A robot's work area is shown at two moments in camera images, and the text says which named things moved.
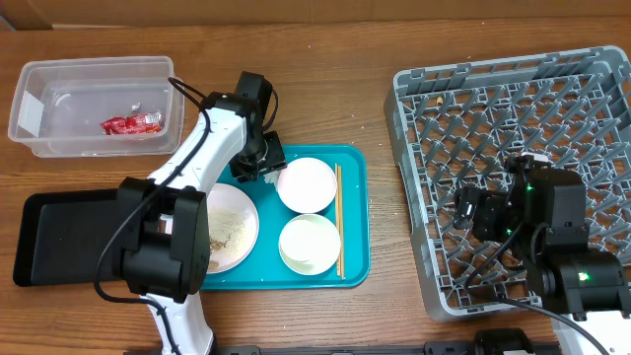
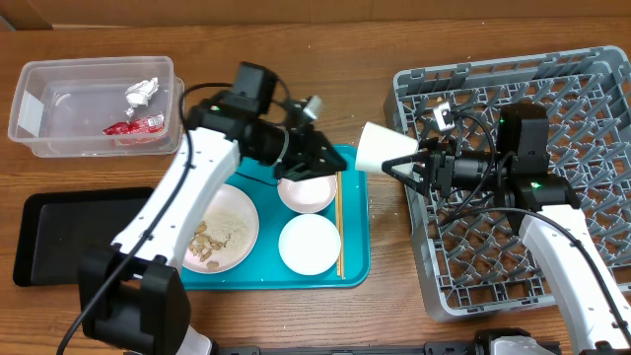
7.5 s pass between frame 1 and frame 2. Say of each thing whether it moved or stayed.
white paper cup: moved
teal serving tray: stayed
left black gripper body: moved
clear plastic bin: stayed
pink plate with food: stayed
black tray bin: stayed
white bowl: stayed
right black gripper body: moved
